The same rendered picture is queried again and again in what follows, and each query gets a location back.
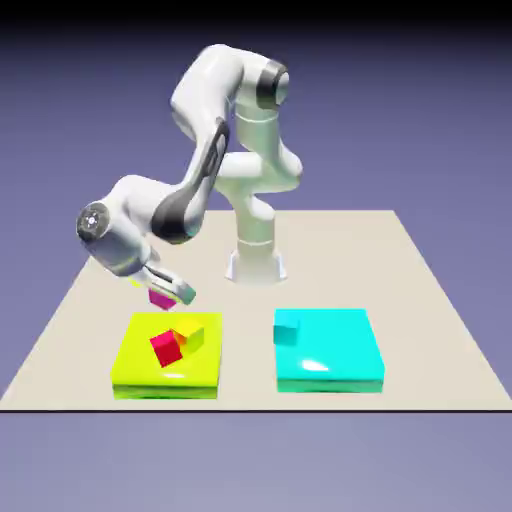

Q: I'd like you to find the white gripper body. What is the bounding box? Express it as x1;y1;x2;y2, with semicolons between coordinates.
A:
140;261;198;307

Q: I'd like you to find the small yellow cube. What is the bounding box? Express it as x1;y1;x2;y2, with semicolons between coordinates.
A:
172;318;206;354

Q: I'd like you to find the small magenta cube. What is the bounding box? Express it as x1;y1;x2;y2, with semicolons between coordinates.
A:
148;287;178;312

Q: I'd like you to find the small cyan cube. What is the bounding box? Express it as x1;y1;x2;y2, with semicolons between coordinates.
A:
272;318;301;346

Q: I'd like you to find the large yellow box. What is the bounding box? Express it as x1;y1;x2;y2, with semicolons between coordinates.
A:
110;312;224;401

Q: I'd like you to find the large cyan box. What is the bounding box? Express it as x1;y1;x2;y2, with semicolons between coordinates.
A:
273;307;386;394

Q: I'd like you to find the small red cube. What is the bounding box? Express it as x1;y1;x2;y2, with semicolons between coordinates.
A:
149;330;184;369

